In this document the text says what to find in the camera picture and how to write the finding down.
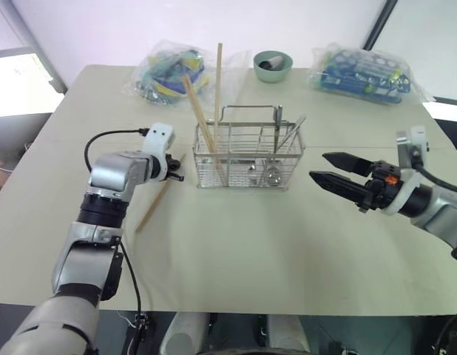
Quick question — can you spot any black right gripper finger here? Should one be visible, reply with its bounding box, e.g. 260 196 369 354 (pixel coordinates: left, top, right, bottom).
321 151 371 176
308 170 369 209

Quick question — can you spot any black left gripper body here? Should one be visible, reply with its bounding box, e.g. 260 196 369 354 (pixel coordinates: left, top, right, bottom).
163 153 180 180

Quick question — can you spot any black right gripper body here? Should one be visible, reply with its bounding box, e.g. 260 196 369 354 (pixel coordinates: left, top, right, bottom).
358 159 402 214

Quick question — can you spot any metal spoon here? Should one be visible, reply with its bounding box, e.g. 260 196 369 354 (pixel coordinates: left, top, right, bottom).
247 113 308 185
264 104 284 186

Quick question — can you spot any wooden chopstick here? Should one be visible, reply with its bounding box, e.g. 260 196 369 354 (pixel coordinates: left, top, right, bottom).
182 72 217 153
211 42 228 186
135 152 187 233

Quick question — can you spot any plastic bag with colourful items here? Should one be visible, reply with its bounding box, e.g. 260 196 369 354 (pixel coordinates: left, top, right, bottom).
123 39 251 107

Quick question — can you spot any plastic bag with blue rack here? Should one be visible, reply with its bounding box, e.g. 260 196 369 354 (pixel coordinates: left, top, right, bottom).
306 42 435 107

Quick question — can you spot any green bowl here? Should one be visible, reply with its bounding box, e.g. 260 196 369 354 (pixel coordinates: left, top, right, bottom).
253 50 294 84

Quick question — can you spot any white and black roll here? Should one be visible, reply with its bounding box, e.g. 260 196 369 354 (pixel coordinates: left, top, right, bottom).
258 55 285 71

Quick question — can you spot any white rounded leg cover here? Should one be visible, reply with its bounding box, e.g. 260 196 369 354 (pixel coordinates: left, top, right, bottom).
266 314 311 353
159 312 210 355

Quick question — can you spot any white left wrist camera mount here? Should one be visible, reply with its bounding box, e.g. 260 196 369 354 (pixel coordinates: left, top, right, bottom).
141 124 177 182

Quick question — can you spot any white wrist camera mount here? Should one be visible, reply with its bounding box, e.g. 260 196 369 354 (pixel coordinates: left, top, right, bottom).
382 125 431 217
141 124 177 182

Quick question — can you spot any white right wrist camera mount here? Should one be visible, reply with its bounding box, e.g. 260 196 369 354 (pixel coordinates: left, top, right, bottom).
382 125 431 217

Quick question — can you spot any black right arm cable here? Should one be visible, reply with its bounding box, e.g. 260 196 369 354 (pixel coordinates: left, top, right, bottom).
413 159 457 195

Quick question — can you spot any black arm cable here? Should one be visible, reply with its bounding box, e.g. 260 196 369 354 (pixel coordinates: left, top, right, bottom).
413 159 457 195
84 127 149 173

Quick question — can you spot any metal wire basket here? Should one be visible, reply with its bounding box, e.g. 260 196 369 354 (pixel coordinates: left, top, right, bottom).
193 104 308 191

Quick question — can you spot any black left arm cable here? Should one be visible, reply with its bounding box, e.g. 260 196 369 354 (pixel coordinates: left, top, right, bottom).
84 127 149 173

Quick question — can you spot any dark window frame post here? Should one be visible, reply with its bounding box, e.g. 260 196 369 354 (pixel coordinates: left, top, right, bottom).
362 0 399 52

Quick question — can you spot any grey window frame post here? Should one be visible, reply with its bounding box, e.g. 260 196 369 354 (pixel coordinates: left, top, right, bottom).
0 0 69 95

